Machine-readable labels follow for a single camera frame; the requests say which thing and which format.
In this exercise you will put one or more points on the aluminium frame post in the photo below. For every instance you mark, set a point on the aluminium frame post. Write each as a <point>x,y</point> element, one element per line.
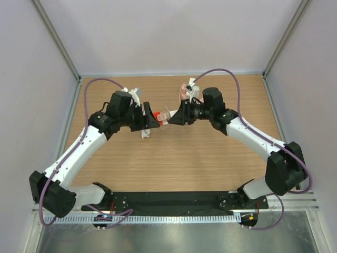
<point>55,37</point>
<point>292,25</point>

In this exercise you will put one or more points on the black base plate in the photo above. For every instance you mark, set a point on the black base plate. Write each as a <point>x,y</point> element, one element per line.
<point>178,204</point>

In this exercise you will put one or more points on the red cube socket adapter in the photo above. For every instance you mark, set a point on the red cube socket adapter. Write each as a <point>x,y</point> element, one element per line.
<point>155,114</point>

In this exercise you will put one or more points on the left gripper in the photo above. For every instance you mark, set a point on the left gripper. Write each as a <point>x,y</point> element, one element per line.
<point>146,122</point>

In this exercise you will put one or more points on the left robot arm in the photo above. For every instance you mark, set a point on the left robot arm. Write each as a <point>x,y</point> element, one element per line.
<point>52,189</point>

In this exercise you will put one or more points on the white power strip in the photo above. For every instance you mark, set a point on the white power strip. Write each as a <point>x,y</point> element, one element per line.
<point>171,114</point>

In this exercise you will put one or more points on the pink charger with cable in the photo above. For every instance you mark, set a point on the pink charger with cable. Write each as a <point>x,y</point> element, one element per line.
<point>183,89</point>

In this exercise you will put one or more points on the white slotted cable duct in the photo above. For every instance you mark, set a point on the white slotted cable duct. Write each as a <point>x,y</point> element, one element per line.
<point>145,220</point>

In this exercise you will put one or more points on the tall white charger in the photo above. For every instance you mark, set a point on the tall white charger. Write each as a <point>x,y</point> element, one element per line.
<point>191,79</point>

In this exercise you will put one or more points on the pink small charger plug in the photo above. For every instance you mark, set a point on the pink small charger plug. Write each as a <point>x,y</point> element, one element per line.
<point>162,116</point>

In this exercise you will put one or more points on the left aluminium frame post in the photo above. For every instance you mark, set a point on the left aluminium frame post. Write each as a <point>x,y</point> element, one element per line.
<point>55,37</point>

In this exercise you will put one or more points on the right aluminium frame post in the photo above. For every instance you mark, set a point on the right aluminium frame post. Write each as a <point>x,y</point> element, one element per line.
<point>292,25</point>

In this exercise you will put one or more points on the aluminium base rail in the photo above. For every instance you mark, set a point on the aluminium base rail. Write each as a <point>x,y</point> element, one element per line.
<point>293,202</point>

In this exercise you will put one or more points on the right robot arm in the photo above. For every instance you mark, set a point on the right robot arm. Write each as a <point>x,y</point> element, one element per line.
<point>284,161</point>

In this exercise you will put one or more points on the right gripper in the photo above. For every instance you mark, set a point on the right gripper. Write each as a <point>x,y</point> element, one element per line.
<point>184,115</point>

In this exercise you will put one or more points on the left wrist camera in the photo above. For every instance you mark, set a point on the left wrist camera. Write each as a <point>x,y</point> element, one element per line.
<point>135,93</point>

